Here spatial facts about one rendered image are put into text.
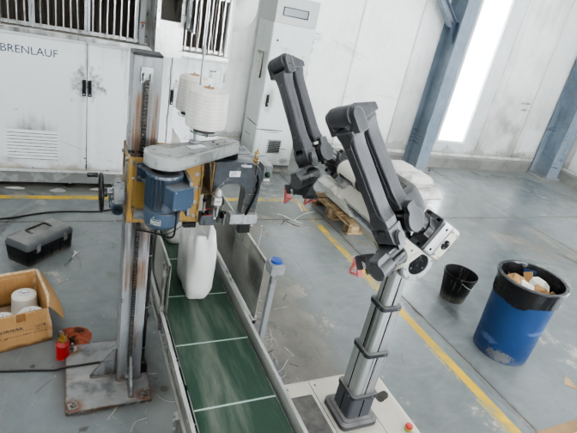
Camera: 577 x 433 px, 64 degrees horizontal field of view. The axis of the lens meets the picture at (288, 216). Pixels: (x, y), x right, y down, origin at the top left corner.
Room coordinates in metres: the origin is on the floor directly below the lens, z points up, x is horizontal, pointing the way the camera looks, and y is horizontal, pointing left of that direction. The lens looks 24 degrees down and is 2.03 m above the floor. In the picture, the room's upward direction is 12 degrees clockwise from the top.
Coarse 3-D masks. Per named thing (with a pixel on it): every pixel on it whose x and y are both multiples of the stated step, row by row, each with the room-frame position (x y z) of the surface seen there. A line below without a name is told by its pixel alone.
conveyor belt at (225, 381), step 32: (192, 320) 2.05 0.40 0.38; (224, 320) 2.11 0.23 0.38; (192, 352) 1.81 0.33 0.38; (224, 352) 1.85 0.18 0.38; (192, 384) 1.60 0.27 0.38; (224, 384) 1.64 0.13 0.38; (256, 384) 1.69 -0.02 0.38; (192, 416) 1.50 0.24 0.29; (224, 416) 1.46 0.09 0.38; (256, 416) 1.50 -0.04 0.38
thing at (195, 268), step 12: (192, 228) 2.30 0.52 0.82; (204, 228) 2.26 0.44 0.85; (180, 240) 2.44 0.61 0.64; (192, 240) 2.25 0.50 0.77; (204, 240) 2.25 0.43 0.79; (180, 252) 2.41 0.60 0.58; (192, 252) 2.23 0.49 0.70; (204, 252) 2.23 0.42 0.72; (180, 264) 2.34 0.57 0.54; (192, 264) 2.22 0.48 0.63; (204, 264) 2.23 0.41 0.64; (180, 276) 2.38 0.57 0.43; (192, 276) 2.22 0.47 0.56; (204, 276) 2.23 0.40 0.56; (192, 288) 2.22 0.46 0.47; (204, 288) 2.24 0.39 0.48
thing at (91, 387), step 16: (80, 352) 2.01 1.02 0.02; (96, 352) 2.04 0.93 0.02; (112, 352) 1.90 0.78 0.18; (80, 368) 1.90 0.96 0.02; (96, 368) 1.87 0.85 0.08; (112, 368) 1.90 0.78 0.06; (80, 384) 1.79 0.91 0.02; (96, 384) 1.82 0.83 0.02; (112, 384) 1.84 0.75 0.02; (128, 384) 1.85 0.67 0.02; (144, 384) 1.88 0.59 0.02; (80, 400) 1.69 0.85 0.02; (96, 400) 1.71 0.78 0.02; (112, 400) 1.73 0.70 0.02; (128, 400) 1.75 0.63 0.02; (144, 400) 1.78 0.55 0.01
